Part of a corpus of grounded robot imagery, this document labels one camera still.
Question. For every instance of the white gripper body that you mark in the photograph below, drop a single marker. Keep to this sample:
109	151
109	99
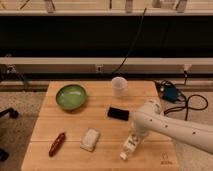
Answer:
138	132

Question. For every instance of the clear plastic bottle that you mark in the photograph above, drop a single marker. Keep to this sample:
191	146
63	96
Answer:
129	146

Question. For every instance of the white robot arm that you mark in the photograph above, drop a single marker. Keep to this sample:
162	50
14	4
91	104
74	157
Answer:
149	117

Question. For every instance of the green ceramic bowl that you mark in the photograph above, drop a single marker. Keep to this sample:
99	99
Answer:
71	97

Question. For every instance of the black rectangular sponge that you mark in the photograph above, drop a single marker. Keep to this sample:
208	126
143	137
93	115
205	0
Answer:
118	113

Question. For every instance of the blue power adapter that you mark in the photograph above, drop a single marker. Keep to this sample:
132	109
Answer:
170	94

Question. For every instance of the white rectangular packet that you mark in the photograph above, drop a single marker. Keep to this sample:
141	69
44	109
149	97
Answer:
90	139

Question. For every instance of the red brown sausage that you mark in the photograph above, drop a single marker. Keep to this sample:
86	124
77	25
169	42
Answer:
57	144

